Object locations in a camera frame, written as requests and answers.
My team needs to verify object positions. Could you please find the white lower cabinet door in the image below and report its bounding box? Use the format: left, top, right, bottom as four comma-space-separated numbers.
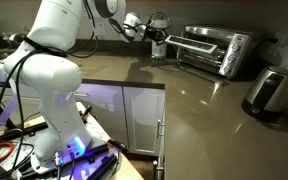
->
123, 87, 165, 156

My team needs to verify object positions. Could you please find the white cabinet drawer front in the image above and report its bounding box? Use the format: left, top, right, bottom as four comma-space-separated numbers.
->
75, 84, 123, 105

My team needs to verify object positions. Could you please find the silver toaster oven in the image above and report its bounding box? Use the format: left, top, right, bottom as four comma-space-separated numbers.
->
177, 25, 254, 79

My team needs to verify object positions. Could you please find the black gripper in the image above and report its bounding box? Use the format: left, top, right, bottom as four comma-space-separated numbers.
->
142, 26, 166, 44

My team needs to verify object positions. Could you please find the toaster oven glass door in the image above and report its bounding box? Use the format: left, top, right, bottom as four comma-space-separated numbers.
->
165, 35, 217, 54

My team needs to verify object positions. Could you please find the white paper towel roll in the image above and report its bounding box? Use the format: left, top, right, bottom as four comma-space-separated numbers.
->
150, 13, 170, 59

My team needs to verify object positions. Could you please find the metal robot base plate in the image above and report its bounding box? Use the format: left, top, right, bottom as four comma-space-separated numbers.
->
14, 114, 119, 180

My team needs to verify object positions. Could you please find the white wall outlet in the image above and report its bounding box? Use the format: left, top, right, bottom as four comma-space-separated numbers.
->
94, 23, 106, 36

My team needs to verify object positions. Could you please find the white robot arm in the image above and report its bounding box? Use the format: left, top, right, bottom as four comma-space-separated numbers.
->
4, 0, 140, 166

